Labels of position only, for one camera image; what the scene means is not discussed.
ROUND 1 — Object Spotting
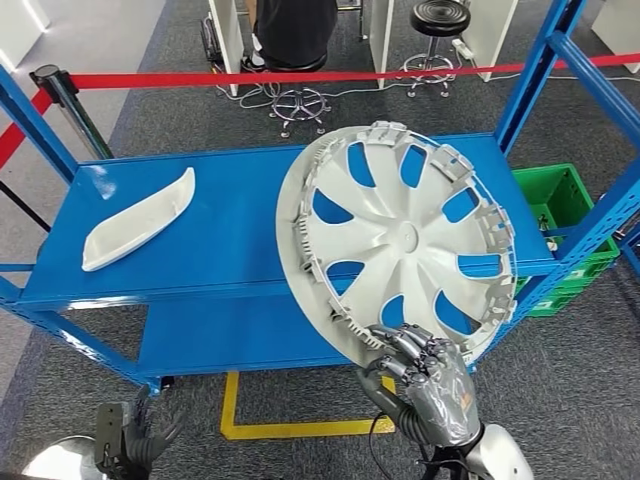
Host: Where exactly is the blue metal shelf rack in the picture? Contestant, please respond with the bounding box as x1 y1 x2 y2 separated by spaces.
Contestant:
0 0 640 399

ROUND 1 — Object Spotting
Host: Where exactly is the white plastic wheel cover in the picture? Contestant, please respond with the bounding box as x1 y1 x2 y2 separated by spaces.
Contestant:
275 121 519 370

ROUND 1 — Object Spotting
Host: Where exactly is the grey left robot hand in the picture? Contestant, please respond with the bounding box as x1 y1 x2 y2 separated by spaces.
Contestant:
119 384 185 480

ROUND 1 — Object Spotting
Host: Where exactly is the chrome stanchion post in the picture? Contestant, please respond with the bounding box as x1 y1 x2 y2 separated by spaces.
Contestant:
29 63 115 162

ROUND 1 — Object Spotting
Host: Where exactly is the grey floor cable bundle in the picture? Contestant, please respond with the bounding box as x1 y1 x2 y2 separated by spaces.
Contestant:
214 64 301 111

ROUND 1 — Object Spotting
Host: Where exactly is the person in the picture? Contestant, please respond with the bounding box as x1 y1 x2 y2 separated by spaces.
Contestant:
242 0 340 73

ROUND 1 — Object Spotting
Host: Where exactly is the small metal part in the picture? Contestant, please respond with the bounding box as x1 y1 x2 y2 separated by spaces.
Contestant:
537 211 560 253

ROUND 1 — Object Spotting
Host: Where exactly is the black round stool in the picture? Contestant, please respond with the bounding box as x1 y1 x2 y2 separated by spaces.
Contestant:
401 0 472 100
263 54 333 140

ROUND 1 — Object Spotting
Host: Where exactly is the black equipment box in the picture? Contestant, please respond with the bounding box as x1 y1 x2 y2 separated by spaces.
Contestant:
199 11 222 66

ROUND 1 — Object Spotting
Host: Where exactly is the white curved trim part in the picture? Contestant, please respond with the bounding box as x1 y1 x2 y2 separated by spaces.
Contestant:
81 166 196 274

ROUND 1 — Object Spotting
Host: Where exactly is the green plastic crate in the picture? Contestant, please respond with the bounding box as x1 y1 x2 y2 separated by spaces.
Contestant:
515 254 621 319
512 163 621 273

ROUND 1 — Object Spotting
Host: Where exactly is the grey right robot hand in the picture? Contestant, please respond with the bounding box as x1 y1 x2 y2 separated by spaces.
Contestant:
355 323 484 448

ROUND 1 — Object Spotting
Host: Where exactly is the short red barrier belt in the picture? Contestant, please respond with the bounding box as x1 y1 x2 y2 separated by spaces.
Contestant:
0 89 54 171

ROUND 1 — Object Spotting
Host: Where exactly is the yellow floor tape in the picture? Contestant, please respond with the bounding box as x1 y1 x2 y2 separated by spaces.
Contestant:
220 370 397 443

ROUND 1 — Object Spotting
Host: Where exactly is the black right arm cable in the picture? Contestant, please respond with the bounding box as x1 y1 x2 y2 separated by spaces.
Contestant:
368 410 401 480

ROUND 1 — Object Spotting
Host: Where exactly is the long red barrier belt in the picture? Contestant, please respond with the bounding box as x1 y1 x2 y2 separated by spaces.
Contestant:
69 52 640 91

